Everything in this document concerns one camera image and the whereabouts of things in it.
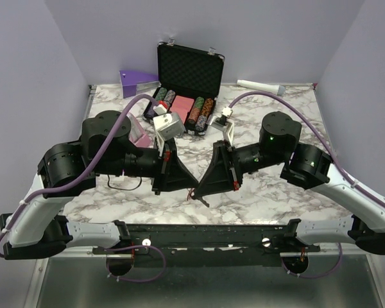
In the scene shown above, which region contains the silver key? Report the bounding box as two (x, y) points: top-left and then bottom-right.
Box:
(197, 197), (210, 208)

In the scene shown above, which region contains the pink plastic box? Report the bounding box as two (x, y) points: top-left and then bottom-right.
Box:
(127, 112), (151, 148)

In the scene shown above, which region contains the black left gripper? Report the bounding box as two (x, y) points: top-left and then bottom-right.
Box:
(98, 135), (201, 195)

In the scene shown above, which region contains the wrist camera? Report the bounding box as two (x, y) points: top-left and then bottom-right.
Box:
(153, 101), (185, 156)
(209, 107), (235, 144)

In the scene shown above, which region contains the white cylindrical tube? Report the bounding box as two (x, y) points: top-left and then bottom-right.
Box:
(237, 80), (286, 96)

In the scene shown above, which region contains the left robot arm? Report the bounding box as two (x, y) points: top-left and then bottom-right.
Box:
(0, 110), (198, 260)

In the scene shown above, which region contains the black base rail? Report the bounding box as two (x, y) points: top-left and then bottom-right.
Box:
(60, 219), (320, 273)

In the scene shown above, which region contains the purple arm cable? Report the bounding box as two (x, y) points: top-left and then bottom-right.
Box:
(0, 94), (161, 257)
(227, 91), (385, 212)

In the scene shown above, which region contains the pink card deck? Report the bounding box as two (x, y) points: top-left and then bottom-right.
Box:
(170, 96), (194, 123)

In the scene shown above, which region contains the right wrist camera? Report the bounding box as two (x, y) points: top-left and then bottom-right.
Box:
(209, 107), (235, 144)

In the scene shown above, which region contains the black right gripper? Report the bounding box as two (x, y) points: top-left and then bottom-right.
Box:
(194, 138), (287, 195)

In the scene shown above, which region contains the purple wedge block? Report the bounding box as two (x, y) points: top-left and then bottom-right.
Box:
(119, 70), (158, 98)

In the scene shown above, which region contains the black poker chip case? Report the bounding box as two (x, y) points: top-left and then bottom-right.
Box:
(153, 42), (225, 118)

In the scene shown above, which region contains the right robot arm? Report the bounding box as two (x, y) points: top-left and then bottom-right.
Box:
(192, 112), (385, 255)

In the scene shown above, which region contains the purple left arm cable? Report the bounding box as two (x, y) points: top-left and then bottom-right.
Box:
(0, 94), (161, 257)

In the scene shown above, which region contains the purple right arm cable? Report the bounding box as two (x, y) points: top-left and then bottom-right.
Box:
(227, 91), (385, 212)

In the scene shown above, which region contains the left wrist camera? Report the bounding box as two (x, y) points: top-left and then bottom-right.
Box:
(153, 101), (185, 156)

